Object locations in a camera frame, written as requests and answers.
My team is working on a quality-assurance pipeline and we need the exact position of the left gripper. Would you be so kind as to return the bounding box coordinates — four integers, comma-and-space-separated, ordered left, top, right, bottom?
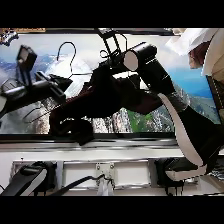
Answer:
33, 71, 74, 103

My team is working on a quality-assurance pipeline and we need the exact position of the black clothes hanger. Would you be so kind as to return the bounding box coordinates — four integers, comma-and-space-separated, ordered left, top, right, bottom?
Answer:
23, 41, 95, 124

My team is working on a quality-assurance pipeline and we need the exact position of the black shirt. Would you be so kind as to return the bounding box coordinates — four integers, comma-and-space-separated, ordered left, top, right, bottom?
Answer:
48, 62, 165, 146

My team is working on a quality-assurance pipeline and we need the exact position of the red-brown garment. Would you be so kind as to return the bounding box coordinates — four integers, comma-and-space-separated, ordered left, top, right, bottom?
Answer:
187, 41, 212, 70

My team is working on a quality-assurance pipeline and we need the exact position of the cream garment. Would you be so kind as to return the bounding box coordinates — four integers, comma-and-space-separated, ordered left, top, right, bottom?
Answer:
201, 29, 224, 82

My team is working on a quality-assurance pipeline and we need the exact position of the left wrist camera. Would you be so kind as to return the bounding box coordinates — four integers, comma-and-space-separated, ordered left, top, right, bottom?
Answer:
16, 44, 39, 86

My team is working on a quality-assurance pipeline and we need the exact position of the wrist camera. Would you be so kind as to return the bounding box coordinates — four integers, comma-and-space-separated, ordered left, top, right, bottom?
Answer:
16, 44, 39, 86
95, 28, 130, 66

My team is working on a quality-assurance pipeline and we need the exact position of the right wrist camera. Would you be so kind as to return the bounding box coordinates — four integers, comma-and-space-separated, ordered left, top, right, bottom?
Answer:
95, 28, 130, 66

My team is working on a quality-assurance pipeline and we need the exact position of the black cable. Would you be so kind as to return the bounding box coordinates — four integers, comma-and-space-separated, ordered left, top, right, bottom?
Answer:
49, 173, 114, 197

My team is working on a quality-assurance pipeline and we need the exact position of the silver frame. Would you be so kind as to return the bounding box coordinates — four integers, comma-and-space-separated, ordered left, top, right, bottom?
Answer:
0, 137, 224, 197

